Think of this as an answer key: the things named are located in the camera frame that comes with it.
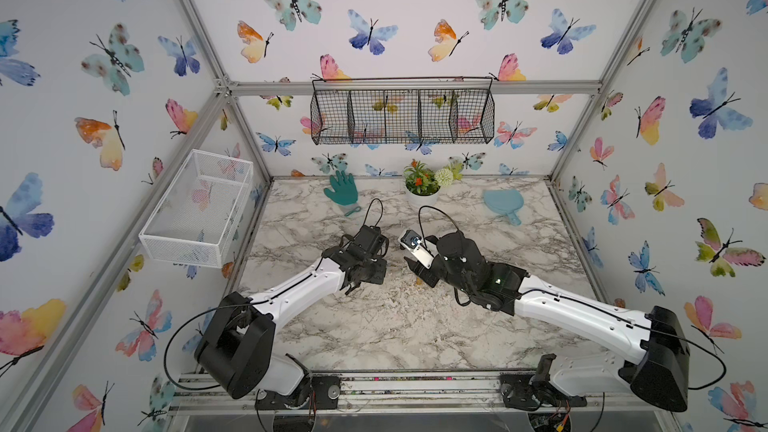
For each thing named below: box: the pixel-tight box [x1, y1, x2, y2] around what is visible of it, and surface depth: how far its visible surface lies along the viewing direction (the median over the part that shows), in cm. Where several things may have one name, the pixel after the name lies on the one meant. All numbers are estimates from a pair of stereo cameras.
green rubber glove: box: [324, 170, 362, 217], surface depth 120 cm
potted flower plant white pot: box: [403, 158, 454, 207], surface depth 102 cm
